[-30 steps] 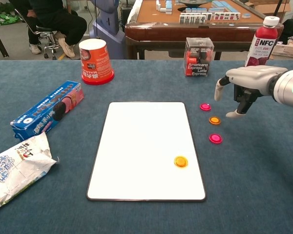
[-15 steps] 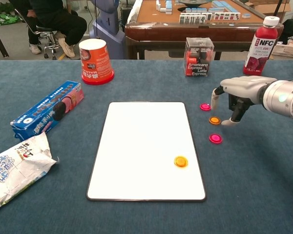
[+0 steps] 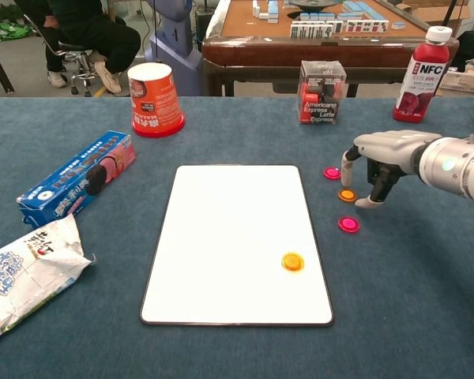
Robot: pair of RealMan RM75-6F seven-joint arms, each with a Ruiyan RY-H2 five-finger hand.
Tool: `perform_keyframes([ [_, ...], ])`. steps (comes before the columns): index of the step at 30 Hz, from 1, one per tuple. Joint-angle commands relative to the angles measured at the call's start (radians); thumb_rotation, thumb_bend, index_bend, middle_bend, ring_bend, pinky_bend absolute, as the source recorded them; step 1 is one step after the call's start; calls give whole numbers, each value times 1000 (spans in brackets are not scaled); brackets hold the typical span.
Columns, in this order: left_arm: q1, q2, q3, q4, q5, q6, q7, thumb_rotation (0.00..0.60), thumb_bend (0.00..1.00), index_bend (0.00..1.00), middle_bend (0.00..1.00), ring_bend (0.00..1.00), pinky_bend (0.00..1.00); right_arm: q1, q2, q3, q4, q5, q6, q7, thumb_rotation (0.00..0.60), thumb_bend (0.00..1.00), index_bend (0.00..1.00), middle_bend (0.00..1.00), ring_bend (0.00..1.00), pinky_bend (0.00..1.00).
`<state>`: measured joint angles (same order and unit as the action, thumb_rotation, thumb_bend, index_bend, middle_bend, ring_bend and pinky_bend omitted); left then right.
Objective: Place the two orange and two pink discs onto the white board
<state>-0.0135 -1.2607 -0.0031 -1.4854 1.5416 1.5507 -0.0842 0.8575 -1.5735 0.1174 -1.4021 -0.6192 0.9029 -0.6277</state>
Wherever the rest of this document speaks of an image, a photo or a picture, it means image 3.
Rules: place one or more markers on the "white plastic basket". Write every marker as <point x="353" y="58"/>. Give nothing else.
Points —
<point x="466" y="83"/>

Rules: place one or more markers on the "clear coffee capsule box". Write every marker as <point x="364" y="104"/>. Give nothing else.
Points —
<point x="320" y="94"/>

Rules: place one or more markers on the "orange disc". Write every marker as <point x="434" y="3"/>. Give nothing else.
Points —
<point x="347" y="195"/>
<point x="292" y="261"/>

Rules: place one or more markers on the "standing mahjong tile row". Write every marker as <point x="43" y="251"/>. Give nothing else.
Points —
<point x="312" y="31"/>

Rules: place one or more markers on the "red NFC juice bottle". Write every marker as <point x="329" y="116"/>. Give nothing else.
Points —
<point x="420" y="79"/>

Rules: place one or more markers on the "metal swivel stool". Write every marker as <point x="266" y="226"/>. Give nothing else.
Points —
<point x="77" y="59"/>

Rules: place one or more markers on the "blue mahjong tile cluster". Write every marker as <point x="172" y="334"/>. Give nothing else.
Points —
<point x="357" y="6"/>

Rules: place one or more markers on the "white rectangular board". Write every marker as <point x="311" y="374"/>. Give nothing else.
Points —
<point x="229" y="245"/>

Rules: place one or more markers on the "blue machine base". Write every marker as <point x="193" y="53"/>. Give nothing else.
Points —
<point x="177" y="55"/>

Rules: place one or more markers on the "seated person in black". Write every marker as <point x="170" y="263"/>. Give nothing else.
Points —
<point x="98" y="35"/>

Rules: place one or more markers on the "dark round dice dome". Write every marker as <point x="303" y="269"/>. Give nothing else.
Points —
<point x="314" y="3"/>

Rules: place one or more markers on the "pink token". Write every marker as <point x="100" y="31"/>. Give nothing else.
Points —
<point x="348" y="224"/>
<point x="332" y="173"/>

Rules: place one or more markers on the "red instant noodle cup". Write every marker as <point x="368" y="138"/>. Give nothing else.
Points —
<point x="156" y="102"/>

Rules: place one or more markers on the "blue-backed mahjong tile row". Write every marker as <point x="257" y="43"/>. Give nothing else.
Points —
<point x="328" y="16"/>

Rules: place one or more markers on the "green plant leaves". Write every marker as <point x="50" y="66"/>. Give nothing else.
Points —
<point x="4" y="31"/>

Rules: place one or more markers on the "blue table cloth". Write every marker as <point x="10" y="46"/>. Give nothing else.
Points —
<point x="237" y="146"/>

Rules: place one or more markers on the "face-up mahjong tile row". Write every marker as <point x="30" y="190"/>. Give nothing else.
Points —
<point x="363" y="27"/>

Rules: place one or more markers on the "brown mahjong table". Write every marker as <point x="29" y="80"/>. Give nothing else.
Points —
<point x="280" y="51"/>

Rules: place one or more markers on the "blue cookie box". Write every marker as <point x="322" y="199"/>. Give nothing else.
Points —
<point x="79" y="177"/>

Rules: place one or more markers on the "white snack bag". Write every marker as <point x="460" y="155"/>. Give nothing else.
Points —
<point x="27" y="276"/>

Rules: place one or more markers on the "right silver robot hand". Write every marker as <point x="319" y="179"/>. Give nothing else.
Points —
<point x="391" y="152"/>

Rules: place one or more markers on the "stacked blue mahjong tiles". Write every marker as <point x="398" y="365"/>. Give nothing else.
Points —
<point x="265" y="10"/>

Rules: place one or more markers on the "single blue mahjong tile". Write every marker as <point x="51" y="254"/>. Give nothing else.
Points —
<point x="398" y="25"/>

